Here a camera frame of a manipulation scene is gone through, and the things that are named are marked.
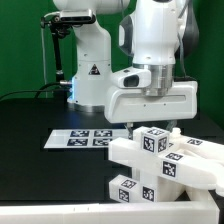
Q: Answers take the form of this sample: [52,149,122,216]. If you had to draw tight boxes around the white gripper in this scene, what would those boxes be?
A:
[104,81,198,137]

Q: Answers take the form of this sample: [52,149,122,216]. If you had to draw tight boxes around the white chair nut cube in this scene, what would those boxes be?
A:
[141,127,170,155]

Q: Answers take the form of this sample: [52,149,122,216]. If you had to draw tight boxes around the white chair back frame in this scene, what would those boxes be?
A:
[108,128,224,197]

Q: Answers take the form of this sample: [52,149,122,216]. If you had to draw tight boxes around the white chair seat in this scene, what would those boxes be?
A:
[132,126,184,202]

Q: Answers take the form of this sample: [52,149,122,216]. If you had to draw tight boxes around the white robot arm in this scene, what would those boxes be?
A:
[53,0,198,126]

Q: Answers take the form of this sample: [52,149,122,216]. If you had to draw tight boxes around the white corner fence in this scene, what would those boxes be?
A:
[0,188,220,224]

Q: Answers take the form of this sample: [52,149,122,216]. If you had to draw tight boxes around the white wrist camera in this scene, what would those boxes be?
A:
[111,67,151,89]

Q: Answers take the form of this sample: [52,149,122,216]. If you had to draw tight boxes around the black cable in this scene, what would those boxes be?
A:
[0,82,63,102]

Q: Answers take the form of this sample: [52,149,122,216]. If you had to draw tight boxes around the grey camera on stand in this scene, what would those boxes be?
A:
[59,9,93,23]

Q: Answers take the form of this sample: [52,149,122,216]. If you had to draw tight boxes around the black camera stand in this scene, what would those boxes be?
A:
[40,15,71,100]

